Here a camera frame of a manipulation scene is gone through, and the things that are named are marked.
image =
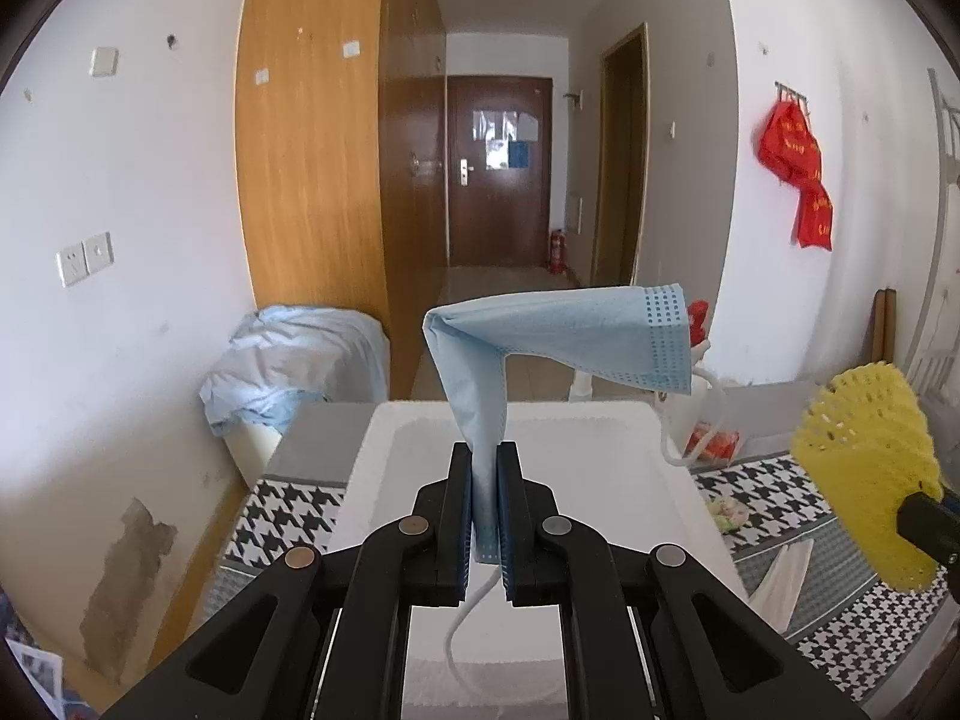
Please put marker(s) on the wall hook rack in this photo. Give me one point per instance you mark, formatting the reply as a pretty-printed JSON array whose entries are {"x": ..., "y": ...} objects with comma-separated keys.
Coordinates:
[{"x": 793, "y": 94}]

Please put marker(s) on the wooden boards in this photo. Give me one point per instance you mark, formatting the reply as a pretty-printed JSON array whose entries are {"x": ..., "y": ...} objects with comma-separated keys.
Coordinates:
[{"x": 883, "y": 326}]

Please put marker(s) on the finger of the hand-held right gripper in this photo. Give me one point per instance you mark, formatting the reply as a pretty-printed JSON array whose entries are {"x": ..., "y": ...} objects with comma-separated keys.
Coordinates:
[{"x": 930, "y": 521}]

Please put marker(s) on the small floral item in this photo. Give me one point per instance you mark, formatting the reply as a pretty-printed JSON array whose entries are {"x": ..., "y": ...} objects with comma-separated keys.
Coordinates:
[{"x": 726, "y": 514}]

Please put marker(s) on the white blank wall plate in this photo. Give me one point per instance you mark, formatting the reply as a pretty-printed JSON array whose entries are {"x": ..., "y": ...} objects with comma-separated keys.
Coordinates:
[{"x": 103, "y": 61}]

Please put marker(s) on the white lotion bottle red pump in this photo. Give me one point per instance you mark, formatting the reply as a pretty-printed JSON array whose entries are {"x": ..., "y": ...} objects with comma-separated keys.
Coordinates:
[{"x": 697, "y": 405}]

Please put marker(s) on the houndstooth table cloth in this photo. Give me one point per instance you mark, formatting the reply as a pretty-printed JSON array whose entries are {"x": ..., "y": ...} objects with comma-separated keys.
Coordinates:
[{"x": 780, "y": 480}]

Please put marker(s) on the dark brown entrance door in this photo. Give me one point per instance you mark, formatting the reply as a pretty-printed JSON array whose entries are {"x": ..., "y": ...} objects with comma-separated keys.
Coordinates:
[{"x": 499, "y": 217}]

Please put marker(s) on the white metal frame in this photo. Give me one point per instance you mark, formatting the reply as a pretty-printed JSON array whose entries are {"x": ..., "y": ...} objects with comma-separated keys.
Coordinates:
[{"x": 937, "y": 240}]

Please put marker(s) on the white wall socket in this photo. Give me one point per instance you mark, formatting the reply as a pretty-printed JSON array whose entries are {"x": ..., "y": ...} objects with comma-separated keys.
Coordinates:
[{"x": 71, "y": 264}]

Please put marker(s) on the wooden wardrobe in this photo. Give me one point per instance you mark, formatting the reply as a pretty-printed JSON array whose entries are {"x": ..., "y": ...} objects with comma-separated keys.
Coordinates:
[{"x": 315, "y": 165}]

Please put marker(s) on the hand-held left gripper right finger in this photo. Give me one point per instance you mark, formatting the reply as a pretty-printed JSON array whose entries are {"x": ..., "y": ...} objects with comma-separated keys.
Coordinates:
[{"x": 507, "y": 510}]

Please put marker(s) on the printed magazine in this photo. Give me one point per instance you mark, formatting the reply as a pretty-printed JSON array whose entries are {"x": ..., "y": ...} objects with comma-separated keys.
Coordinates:
[{"x": 37, "y": 679}]

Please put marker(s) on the white foam box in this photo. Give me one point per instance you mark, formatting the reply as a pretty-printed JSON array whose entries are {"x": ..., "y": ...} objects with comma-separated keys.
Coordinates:
[{"x": 600, "y": 465}]

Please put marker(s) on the yellow foam fruit net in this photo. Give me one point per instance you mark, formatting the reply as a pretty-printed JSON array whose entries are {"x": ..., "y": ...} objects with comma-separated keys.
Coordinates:
[{"x": 855, "y": 480}]

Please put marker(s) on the red hanging bags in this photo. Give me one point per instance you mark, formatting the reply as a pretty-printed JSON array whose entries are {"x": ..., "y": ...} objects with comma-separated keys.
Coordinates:
[{"x": 795, "y": 157}]

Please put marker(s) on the red fire extinguisher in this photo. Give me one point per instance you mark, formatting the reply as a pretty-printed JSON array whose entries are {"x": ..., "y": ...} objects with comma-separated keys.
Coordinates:
[{"x": 556, "y": 251}]

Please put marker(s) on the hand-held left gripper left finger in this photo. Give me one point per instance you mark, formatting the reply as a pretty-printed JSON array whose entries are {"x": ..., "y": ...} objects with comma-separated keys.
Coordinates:
[{"x": 465, "y": 510}]

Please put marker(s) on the white plastic bag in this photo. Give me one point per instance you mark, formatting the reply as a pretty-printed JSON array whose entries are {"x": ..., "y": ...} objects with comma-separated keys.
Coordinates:
[{"x": 780, "y": 577}]

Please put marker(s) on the brown side doorway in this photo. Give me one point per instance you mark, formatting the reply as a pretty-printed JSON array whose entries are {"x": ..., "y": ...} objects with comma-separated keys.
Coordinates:
[{"x": 622, "y": 165}]

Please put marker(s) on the blue face mask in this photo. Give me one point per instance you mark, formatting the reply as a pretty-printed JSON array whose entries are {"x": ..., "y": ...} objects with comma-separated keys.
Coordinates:
[{"x": 540, "y": 326}]

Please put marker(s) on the papers on door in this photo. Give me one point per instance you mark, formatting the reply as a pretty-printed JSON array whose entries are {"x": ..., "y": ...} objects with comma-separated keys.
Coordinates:
[{"x": 502, "y": 136}]

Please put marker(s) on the light blue cloth bundle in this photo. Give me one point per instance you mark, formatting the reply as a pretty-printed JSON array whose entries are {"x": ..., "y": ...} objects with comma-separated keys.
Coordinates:
[{"x": 300, "y": 352}]

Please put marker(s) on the red snack packet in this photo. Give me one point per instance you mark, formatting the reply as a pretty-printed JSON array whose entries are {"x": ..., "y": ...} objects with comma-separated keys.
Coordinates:
[{"x": 712, "y": 442}]

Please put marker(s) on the small wall shelf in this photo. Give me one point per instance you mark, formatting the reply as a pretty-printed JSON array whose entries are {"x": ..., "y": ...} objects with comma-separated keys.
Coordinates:
[{"x": 574, "y": 97}]

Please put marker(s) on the white wall switch beside socket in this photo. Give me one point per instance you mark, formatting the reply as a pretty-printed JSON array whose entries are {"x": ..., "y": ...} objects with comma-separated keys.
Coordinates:
[{"x": 98, "y": 253}]

